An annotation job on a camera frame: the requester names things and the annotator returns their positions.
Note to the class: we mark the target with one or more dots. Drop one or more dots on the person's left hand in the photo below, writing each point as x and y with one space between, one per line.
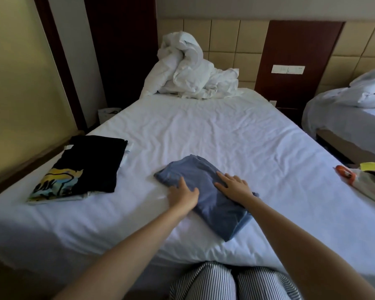
183 198

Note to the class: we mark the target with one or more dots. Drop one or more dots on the person's right hand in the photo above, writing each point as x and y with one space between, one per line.
237 189

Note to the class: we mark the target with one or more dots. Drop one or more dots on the person's right thumb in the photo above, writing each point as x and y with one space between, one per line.
221 188

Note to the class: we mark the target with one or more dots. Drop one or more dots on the person's left thumb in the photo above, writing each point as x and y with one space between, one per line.
195 193

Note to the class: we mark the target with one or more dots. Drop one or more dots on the blue garment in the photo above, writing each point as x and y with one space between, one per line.
203 168

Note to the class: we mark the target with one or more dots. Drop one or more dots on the person's right forearm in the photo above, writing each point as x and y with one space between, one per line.
300 246

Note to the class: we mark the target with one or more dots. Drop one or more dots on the person's left forearm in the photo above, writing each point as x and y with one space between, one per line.
131 246

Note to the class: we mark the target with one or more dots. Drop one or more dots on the striped trousers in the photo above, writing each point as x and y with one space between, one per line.
206 282

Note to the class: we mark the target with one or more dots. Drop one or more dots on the dark wooden nightstand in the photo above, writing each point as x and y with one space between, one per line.
287 114

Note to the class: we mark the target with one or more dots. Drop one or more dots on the folded black printed t-shirt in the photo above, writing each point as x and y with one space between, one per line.
87 162

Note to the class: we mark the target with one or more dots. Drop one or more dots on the white waste bin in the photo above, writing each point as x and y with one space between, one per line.
108 115

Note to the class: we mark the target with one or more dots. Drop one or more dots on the crumpled white duvet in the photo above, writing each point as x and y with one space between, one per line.
187 68

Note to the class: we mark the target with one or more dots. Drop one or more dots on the orange small item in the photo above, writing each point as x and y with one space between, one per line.
345 173

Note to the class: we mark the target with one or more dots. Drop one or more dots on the neighbouring bed with white sheet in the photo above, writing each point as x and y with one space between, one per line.
347 128

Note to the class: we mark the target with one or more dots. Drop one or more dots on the yellow item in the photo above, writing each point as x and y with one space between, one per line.
369 166

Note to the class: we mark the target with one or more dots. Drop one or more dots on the beige padded headboard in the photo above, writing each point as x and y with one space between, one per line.
225 37

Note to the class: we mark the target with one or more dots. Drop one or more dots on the white duvet with grey shade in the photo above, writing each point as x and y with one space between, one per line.
365 90

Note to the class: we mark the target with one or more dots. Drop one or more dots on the white wall switch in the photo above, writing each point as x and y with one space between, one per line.
279 69
297 70

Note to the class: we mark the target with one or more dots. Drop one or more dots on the dark wooden wall panel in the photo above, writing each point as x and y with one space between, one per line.
122 49

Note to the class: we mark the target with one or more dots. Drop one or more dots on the brown wooden wall panel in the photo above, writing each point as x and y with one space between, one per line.
297 43

